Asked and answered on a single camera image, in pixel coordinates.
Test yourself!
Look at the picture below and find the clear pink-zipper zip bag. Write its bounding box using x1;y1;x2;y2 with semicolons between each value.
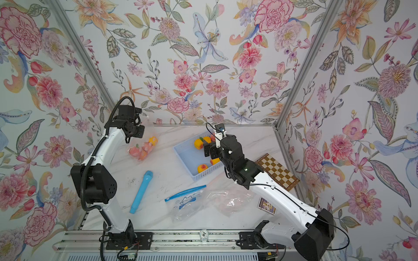
127;124;159;162

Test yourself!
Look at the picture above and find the clear blue-zipper zip bag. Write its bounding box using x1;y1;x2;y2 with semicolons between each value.
164;185;206;223

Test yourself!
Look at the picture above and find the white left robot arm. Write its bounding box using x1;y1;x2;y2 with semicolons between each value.
70;105;145;246

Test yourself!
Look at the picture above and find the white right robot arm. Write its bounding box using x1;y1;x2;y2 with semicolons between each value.
204;124;335;261

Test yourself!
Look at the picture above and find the yellow red peach rear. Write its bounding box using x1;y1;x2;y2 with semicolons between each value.
210;158;220;165

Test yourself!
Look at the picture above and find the yellow red peach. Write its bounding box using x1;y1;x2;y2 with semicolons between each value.
197;164;208;174
210;158;220;165

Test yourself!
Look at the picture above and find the yellow peach in basket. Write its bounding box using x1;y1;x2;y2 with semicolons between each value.
194;139;204;150

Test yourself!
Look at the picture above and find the yellow red peach front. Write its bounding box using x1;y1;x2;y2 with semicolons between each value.
197;164;208;174

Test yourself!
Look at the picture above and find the crumpled clear pink bag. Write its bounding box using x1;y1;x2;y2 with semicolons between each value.
202;174;255;217

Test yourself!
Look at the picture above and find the light blue perforated basket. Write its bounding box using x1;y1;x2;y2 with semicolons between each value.
174;132;224;181

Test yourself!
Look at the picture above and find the blue toy microphone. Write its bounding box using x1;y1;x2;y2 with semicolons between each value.
130;171;153;214

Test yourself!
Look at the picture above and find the wooden chessboard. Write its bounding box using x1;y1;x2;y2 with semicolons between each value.
256;153;300;191

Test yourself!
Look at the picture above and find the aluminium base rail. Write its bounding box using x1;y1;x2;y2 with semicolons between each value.
52;229;305;261

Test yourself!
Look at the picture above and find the aluminium left corner post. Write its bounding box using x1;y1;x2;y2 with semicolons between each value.
45;0;127;128

